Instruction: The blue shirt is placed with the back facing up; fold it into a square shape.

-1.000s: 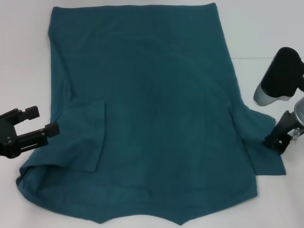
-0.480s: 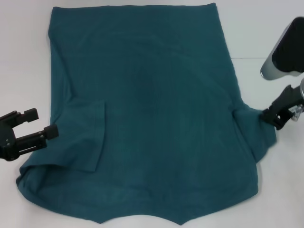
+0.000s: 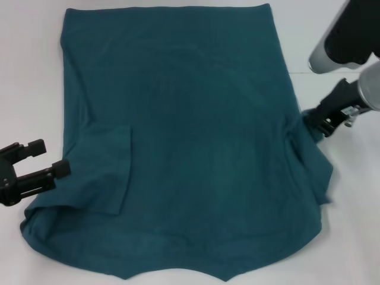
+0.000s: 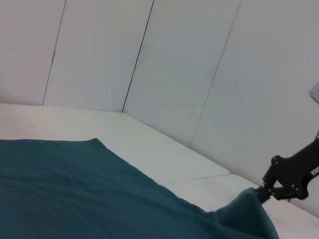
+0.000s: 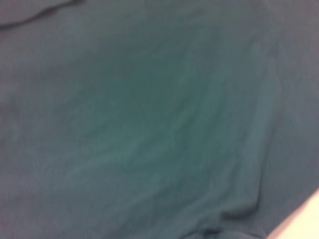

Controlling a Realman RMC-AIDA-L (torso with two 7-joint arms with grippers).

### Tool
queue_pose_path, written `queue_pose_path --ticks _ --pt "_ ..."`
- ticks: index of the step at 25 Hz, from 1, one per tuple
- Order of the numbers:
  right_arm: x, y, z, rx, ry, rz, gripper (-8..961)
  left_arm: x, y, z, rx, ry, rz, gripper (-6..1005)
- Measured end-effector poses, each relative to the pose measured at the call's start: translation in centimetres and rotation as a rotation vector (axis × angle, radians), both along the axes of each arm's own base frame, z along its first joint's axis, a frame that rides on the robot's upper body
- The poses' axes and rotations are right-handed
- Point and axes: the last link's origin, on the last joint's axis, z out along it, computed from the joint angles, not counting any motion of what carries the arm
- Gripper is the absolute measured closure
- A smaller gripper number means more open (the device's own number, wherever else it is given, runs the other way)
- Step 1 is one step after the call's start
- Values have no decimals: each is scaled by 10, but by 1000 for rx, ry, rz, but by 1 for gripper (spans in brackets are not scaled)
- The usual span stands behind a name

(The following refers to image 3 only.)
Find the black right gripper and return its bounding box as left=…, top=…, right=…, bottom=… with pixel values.
left=305, top=78, right=362, bottom=138

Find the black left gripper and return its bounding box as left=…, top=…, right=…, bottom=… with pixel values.
left=0, top=138, right=71, bottom=207

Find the teal blue shirt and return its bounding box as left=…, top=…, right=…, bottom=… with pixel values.
left=19, top=2, right=335, bottom=265

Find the silver cylinder gripper connector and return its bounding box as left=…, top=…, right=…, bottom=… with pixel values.
left=341, top=105, right=362, bottom=128

